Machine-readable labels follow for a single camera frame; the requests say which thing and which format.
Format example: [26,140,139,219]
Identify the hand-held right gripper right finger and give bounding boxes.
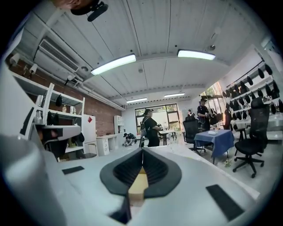
[142,147,183,199]

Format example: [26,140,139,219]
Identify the white fridge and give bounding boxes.
[81,113,97,155]

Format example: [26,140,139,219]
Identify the beige block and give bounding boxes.
[128,166,149,201]

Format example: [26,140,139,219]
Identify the white table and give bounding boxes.
[44,144,260,226]

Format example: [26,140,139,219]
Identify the white wall shelves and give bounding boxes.
[225,74,283,115]

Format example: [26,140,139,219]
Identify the black strip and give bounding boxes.
[61,166,85,176]
[205,184,245,222]

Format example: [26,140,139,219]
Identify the blue tablecloth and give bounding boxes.
[194,129,235,165]

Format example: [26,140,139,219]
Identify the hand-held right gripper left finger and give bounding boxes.
[99,147,144,197]

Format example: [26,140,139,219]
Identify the white desk with drawers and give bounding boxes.
[96,134,119,157]

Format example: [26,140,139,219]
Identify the black office chair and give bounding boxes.
[182,115,207,155]
[232,96,271,179]

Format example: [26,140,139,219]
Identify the tall white cabinet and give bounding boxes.
[113,115,125,140]

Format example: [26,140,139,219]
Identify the white air conditioner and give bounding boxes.
[33,38,80,74]

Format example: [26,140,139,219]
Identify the white security camera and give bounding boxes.
[64,74,77,86]

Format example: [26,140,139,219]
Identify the white shelf rack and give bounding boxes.
[12,72,86,160]

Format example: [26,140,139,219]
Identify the black head-worn camera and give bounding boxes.
[70,0,109,23]

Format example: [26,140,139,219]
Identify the long ceiling light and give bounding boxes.
[164,92,186,98]
[90,53,137,76]
[177,49,216,61]
[126,97,148,104]

